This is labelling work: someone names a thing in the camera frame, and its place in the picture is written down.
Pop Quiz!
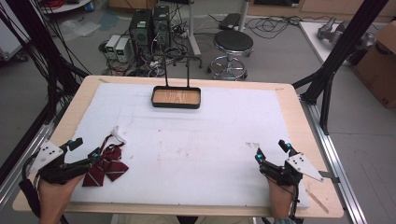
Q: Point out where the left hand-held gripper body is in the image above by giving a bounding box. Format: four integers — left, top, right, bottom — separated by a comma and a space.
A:
29, 139, 93, 186

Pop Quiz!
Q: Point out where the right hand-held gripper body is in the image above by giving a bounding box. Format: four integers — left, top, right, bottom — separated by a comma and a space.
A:
259, 152, 325, 188

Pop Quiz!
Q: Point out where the dark red striped bow tie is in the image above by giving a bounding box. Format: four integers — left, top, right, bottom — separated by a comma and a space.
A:
81, 125, 130, 188

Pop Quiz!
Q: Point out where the person's right hand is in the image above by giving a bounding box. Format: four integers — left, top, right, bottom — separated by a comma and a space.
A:
266, 176, 295, 219

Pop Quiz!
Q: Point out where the person's left hand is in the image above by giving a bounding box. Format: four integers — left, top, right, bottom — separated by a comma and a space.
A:
37, 174, 86, 219

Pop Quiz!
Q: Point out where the white foam mat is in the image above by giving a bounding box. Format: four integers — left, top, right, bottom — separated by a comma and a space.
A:
70, 81, 312, 209

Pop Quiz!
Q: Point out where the black tray stand wooden base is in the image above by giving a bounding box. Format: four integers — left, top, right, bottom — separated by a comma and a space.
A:
150, 51, 203, 110

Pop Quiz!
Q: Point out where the white power supply unit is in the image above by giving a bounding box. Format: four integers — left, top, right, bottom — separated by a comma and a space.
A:
114, 36, 131, 64
105, 34, 121, 55

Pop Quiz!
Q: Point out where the black round stool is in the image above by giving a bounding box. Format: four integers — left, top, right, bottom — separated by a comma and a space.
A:
207, 29, 255, 81

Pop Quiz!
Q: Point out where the brown cardboard box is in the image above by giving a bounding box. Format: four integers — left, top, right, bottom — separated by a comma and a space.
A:
352, 21, 396, 110

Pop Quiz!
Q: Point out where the black computer tower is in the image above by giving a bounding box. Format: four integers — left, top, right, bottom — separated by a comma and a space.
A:
128, 8, 154, 54
151, 5, 172, 50

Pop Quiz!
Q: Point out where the black flat device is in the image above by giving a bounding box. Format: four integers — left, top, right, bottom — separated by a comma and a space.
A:
218, 12, 242, 31

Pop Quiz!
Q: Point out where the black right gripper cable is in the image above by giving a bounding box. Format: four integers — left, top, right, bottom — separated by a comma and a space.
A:
288, 183, 304, 224

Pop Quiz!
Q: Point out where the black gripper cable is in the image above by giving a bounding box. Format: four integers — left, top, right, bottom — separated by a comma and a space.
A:
18, 153, 43, 219
288, 183, 304, 224

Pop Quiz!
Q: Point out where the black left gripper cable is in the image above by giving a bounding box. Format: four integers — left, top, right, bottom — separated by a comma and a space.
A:
18, 153, 43, 219

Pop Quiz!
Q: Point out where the aluminium rail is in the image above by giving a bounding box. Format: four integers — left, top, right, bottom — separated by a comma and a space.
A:
299, 96, 369, 224
0, 119, 55, 213

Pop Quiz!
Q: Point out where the black metal frame post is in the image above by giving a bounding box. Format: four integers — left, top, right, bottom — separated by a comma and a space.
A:
291, 0, 390, 136
0, 0, 92, 125

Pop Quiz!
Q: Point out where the tangle of floor cables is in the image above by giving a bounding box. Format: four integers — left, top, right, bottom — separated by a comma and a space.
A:
97, 6, 191, 78

